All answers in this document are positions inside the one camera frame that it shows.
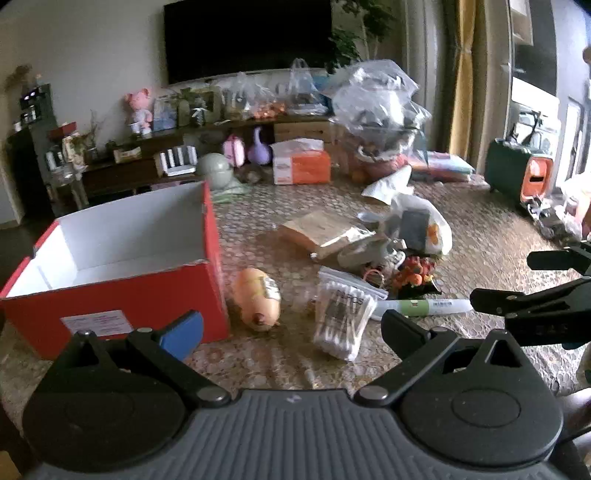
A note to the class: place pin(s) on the light blue card box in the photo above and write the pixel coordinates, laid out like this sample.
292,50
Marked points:
164,113

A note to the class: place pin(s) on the dark side cabinet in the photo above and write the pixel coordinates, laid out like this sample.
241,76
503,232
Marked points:
30,161

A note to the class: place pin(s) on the small cardboard box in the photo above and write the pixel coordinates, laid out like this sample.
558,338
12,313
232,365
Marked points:
127,153

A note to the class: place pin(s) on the orange white tissue pack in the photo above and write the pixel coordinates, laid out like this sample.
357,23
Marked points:
300,164

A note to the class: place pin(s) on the purple vase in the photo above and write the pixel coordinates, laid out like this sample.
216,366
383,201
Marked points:
258,150

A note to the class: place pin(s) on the white tissue sheet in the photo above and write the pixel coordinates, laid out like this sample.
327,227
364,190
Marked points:
388,184

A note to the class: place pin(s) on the white round cup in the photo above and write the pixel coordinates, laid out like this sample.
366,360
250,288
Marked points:
369,218

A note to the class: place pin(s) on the cotton swab packet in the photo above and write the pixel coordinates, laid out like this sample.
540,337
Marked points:
339,318

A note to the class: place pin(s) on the large clear plastic bag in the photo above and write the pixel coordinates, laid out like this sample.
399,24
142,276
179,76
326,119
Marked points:
374,101

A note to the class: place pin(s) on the green folded cloth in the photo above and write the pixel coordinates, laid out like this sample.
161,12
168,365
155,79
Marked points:
233,194

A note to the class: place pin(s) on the white blue plastic bag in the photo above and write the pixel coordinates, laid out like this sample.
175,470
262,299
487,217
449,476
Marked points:
304,87

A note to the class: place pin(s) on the orange flower toy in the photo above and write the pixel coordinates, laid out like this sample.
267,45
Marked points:
413,277

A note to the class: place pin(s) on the pink doll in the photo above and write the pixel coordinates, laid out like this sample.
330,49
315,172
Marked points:
138,108

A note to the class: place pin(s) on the white tube with green label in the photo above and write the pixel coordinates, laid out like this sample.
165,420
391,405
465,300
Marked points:
415,307

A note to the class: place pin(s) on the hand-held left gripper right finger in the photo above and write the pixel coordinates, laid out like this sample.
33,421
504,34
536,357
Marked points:
401,330

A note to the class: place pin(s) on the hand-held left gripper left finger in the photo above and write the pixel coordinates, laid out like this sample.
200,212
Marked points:
184,334

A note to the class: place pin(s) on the dark green suitcase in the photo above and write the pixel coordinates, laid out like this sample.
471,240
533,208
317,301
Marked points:
505,168

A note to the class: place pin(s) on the brown packet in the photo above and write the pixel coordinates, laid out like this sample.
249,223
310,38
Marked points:
318,228

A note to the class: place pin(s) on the green houseplant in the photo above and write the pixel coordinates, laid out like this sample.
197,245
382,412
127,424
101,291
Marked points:
355,32

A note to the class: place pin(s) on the dark grey box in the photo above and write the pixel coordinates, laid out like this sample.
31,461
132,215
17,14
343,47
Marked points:
415,228

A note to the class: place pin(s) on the pink crochet basket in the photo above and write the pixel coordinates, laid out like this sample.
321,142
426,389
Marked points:
383,167

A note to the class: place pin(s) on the clear bag of oranges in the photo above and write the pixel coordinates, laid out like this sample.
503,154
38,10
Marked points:
249,99

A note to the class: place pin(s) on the yellow curtain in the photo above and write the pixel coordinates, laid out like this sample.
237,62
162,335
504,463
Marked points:
464,78

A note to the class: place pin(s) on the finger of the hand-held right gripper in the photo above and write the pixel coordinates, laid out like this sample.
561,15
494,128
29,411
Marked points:
535,309
558,259

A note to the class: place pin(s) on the wooden television cabinet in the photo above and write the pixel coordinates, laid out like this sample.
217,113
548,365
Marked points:
115,173

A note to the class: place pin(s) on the white slatted rack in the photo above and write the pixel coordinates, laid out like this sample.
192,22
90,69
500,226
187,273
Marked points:
178,160

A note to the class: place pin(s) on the stack of coloured folders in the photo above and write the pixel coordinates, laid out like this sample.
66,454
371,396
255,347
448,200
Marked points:
443,166

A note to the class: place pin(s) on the clear zip bag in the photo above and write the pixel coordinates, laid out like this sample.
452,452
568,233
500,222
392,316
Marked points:
351,278

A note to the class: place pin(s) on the pale green ceramic jar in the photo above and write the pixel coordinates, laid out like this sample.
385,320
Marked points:
216,170

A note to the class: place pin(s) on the black television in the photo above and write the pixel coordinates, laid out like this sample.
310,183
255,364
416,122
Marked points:
249,37

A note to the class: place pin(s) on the red cardboard box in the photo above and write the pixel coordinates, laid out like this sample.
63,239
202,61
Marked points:
138,295

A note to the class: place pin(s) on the beige soft toy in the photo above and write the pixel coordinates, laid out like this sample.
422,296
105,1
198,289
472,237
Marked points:
251,300

